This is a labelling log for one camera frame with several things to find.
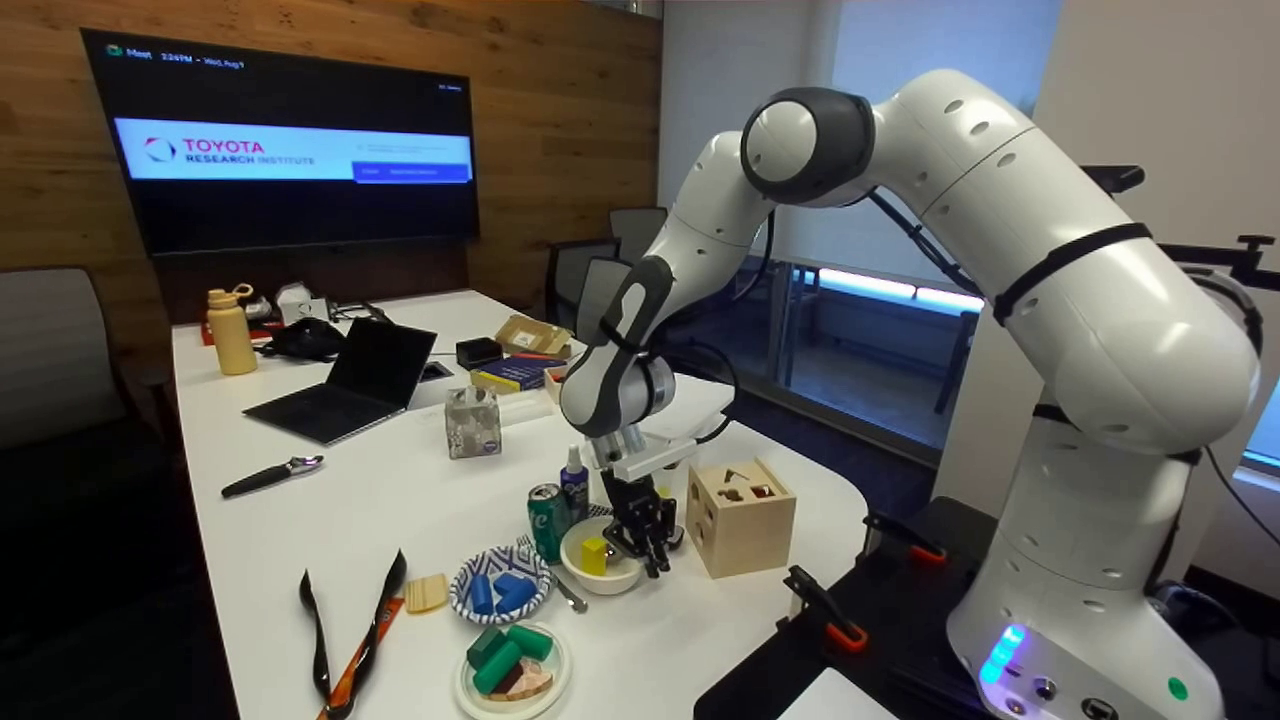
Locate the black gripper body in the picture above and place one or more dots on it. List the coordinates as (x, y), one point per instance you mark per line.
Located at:
(638, 505)

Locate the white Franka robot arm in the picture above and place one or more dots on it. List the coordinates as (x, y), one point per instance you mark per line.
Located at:
(1093, 335)

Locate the white bowl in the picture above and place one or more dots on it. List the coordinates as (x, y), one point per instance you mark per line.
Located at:
(593, 582)

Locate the blue patterned bowl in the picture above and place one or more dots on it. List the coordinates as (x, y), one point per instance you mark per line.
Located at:
(461, 586)

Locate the yellow block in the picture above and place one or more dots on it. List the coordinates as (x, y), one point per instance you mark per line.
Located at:
(593, 553)

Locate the small blue-capped bottle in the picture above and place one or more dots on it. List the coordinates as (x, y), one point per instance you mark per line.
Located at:
(572, 493)

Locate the wooden shape sorter box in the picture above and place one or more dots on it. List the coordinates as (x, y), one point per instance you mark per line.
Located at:
(741, 535)

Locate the thin metal utensil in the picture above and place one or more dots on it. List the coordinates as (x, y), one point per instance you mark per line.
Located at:
(572, 601)

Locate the green soda can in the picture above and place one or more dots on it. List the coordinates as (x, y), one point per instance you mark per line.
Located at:
(545, 524)

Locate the blue block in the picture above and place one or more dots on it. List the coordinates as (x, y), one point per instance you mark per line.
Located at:
(505, 595)

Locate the green block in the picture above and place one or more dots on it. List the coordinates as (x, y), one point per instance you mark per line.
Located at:
(528, 641)
(488, 666)

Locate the small wooden tray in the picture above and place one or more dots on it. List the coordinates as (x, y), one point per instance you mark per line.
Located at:
(555, 386)

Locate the black and orange clamp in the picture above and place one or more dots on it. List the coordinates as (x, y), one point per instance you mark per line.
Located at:
(812, 595)
(921, 549)

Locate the tan wedge piece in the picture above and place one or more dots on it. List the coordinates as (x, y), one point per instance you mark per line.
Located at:
(528, 682)

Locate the blue book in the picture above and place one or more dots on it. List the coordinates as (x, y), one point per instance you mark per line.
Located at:
(520, 373)

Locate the cardboard box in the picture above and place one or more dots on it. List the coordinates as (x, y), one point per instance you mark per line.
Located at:
(535, 339)

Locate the grey office chair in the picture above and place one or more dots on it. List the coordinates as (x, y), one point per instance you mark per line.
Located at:
(564, 274)
(630, 225)
(593, 300)

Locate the tan cracker piece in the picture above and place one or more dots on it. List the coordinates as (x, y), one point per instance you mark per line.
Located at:
(426, 595)

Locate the small black box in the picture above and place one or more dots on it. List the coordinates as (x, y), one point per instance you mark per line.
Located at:
(477, 353)

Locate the white plate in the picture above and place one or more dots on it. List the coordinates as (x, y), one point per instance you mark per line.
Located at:
(481, 707)

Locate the black and orange tongs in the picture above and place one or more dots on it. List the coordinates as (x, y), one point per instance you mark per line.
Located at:
(381, 607)

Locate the black mounting board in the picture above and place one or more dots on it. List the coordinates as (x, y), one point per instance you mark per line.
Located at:
(907, 641)

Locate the black laptop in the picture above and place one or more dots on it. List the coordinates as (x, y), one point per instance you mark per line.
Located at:
(362, 373)

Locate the black marker pen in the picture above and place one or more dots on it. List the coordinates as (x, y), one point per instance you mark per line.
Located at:
(265, 477)

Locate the white rounded object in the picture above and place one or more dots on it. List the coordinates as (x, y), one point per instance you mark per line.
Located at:
(300, 304)

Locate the yellow bottle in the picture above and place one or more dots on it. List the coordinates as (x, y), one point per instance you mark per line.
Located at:
(230, 341)

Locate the white window blind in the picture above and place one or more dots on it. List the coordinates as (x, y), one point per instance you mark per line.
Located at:
(803, 43)

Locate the wall-mounted TV screen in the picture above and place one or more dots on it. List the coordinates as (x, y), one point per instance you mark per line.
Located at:
(265, 214)

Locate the black camera on stand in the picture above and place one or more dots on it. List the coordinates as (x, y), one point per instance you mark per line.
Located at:
(1123, 179)

